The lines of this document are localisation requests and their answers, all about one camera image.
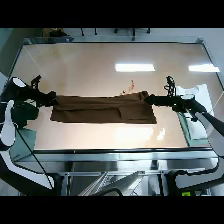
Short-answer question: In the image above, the white garment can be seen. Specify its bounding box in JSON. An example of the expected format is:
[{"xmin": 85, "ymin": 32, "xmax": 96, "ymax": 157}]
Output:
[{"xmin": 175, "ymin": 83, "xmax": 215, "ymax": 140}]

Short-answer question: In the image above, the silver frame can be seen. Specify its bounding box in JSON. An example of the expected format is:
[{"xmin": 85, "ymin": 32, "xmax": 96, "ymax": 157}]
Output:
[{"xmin": 14, "ymin": 149, "xmax": 224, "ymax": 197}]

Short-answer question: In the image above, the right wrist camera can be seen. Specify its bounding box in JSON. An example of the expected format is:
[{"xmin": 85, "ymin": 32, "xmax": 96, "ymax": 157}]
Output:
[{"xmin": 163, "ymin": 75, "xmax": 178, "ymax": 98}]

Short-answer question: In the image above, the dark green garment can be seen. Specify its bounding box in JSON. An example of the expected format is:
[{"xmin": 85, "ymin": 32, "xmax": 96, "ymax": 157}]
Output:
[{"xmin": 12, "ymin": 100, "xmax": 40, "ymax": 130}]

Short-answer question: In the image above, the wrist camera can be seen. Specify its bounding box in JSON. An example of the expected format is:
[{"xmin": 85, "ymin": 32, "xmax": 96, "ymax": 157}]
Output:
[
  {"xmin": 30, "ymin": 74, "xmax": 43, "ymax": 90},
  {"xmin": 163, "ymin": 75, "xmax": 178, "ymax": 98}
]

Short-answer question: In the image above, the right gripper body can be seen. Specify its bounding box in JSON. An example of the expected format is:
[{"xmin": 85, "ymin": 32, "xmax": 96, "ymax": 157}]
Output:
[{"xmin": 144, "ymin": 94, "xmax": 175, "ymax": 108}]

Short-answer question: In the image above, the brown T-shirt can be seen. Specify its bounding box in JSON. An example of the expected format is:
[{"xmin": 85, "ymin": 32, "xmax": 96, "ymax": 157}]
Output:
[{"xmin": 49, "ymin": 90, "xmax": 158, "ymax": 125}]

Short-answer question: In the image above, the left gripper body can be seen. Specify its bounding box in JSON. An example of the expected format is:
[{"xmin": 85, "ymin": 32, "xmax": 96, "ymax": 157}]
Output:
[{"xmin": 35, "ymin": 90, "xmax": 58, "ymax": 108}]

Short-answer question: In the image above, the black cable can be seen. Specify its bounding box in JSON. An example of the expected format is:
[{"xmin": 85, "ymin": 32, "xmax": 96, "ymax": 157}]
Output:
[
  {"xmin": 163, "ymin": 165, "xmax": 221, "ymax": 197},
  {"xmin": 94, "ymin": 187, "xmax": 125, "ymax": 197}
]

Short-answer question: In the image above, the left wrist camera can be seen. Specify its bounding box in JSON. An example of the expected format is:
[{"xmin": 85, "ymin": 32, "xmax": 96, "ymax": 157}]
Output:
[{"xmin": 30, "ymin": 74, "xmax": 43, "ymax": 90}]

